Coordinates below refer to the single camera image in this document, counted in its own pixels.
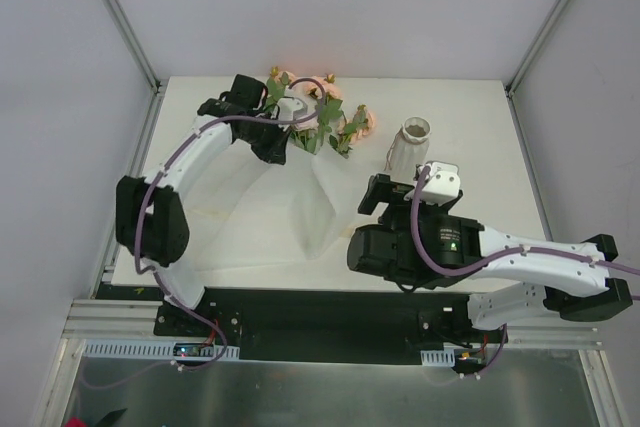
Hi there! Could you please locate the right aluminium frame post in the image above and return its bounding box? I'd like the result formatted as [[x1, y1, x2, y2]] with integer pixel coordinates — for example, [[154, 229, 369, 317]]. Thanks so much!
[[505, 0, 573, 98]]

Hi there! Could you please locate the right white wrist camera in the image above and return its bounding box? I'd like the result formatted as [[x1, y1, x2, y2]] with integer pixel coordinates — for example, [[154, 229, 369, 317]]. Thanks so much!
[[416, 161, 461, 206]]

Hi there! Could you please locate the pink flower bouquet white wrap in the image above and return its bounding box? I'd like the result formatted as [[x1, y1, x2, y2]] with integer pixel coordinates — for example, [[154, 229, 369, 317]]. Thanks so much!
[[264, 66, 376, 158]]

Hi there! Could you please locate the left white cable duct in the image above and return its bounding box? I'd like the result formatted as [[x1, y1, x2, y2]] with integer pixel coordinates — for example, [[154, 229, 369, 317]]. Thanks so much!
[[84, 340, 240, 362]]

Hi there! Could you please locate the purple cable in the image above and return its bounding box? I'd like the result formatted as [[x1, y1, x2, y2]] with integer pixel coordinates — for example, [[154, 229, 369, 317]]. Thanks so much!
[[79, 76, 326, 389], [409, 166, 640, 386]]

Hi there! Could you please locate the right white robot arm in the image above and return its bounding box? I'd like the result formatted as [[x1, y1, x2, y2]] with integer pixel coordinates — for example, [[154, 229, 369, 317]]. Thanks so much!
[[347, 162, 635, 342]]

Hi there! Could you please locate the right white cable duct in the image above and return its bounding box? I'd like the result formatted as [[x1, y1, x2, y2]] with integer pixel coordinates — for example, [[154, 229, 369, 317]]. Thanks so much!
[[420, 347, 487, 368]]

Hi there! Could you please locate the white ribbed ceramic vase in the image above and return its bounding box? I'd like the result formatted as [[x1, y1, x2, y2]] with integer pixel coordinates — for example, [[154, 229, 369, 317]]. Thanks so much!
[[385, 117, 431, 183]]

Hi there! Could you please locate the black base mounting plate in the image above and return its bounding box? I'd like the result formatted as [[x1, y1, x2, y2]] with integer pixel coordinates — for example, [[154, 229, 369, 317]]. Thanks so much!
[[94, 282, 506, 365]]

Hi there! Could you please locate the left aluminium frame post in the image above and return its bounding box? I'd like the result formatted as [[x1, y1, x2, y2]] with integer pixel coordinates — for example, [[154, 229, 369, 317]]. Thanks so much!
[[102, 0, 162, 93]]

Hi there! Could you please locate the white wrapping paper sheet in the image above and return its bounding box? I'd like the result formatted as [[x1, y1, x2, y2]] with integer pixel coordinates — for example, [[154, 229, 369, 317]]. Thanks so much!
[[187, 146, 369, 272]]

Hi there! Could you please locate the white cable duct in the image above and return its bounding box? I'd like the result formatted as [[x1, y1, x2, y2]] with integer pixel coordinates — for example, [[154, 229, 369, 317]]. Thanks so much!
[[420, 347, 487, 368], [84, 340, 240, 362]]

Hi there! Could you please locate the aluminium frame post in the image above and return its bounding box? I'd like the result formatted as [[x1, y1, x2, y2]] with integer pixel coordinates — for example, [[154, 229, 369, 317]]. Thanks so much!
[[505, 0, 573, 98], [102, 0, 162, 93]]

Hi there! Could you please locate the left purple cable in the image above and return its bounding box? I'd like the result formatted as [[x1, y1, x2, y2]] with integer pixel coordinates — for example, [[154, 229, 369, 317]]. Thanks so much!
[[79, 76, 326, 389]]

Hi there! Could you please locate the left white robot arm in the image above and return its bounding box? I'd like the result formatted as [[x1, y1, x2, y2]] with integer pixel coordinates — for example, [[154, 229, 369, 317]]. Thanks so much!
[[115, 74, 291, 336]]

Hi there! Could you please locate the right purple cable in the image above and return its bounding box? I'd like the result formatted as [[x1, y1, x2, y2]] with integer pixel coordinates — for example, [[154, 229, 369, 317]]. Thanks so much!
[[409, 166, 640, 386]]

